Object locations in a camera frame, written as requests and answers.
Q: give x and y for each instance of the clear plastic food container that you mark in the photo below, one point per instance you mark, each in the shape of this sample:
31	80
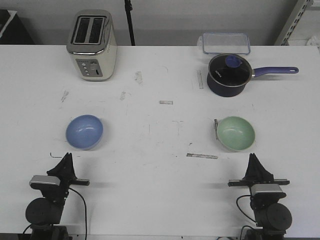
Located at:
224	42

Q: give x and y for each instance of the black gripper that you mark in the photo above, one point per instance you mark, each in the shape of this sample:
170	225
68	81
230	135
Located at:
65	171
257	174

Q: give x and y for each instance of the blue bowl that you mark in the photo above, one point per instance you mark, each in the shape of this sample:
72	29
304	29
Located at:
84	132

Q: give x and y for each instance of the cream two-slot toaster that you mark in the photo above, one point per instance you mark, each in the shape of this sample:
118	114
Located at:
92	45

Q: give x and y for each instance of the black tripod pole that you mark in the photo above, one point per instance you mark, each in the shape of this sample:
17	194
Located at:
128	8

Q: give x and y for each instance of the glass pot lid blue knob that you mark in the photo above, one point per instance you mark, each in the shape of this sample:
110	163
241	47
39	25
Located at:
230	70

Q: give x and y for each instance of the small metal hex key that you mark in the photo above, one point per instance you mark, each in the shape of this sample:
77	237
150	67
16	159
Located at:
54	156

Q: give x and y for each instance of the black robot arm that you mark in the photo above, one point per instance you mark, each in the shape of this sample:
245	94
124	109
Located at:
44	213
271	218

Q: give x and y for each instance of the dark blue saucepan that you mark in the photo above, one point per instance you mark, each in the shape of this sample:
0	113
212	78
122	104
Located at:
231	91

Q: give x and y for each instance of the green bowl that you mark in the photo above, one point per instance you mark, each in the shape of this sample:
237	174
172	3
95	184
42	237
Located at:
234	133

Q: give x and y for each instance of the grey metal shelf upright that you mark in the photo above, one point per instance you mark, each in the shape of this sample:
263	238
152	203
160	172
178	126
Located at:
288	28

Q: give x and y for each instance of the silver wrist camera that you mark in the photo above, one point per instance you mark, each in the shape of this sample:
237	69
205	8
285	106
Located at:
270	188
40	182

